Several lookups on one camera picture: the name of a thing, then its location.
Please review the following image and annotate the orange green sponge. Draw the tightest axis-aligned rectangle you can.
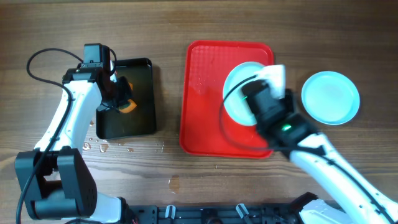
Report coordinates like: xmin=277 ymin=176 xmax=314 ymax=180
xmin=118 ymin=82 xmax=137 ymax=113

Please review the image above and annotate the light blue plate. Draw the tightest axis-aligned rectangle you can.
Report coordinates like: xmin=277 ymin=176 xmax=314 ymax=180
xmin=223 ymin=62 xmax=264 ymax=126
xmin=301 ymin=71 xmax=361 ymax=126

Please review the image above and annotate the light blue plate top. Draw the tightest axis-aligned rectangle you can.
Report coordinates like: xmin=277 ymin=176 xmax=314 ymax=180
xmin=223 ymin=62 xmax=264 ymax=126

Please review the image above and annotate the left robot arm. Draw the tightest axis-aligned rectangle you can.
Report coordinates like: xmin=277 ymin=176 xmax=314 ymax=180
xmin=14 ymin=44 xmax=137 ymax=223

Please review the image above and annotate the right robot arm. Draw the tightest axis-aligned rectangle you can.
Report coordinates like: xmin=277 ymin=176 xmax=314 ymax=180
xmin=241 ymin=80 xmax=397 ymax=223

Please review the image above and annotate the black water tray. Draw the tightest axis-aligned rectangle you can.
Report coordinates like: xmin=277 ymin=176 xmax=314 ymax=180
xmin=96 ymin=58 xmax=157 ymax=139

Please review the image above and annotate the red plastic tray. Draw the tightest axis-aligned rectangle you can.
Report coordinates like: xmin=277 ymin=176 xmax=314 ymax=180
xmin=180 ymin=40 xmax=274 ymax=159

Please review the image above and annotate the right black cable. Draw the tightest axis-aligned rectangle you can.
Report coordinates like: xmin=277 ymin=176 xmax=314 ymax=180
xmin=218 ymin=74 xmax=398 ymax=224

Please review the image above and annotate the black cable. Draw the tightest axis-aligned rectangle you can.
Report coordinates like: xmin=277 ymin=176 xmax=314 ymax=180
xmin=218 ymin=74 xmax=398 ymax=224
xmin=16 ymin=47 xmax=85 ymax=224

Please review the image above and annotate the left black cable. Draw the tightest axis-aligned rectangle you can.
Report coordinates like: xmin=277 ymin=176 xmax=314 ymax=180
xmin=16 ymin=47 xmax=85 ymax=224

